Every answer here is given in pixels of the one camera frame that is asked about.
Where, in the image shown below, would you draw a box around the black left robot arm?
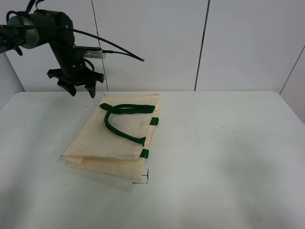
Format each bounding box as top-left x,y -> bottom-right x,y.
0,10 -> 104,98

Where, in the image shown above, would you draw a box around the cream linen bag green handles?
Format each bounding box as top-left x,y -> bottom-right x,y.
61,94 -> 160,180

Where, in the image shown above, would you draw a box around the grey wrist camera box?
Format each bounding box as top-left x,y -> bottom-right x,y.
74,46 -> 106,59

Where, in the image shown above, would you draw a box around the black cable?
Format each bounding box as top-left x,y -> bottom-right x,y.
72,28 -> 145,62

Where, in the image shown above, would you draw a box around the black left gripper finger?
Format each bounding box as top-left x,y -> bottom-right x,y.
57,80 -> 76,96
85,81 -> 96,98

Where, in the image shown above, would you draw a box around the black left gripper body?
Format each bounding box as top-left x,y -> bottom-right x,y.
47,40 -> 104,85

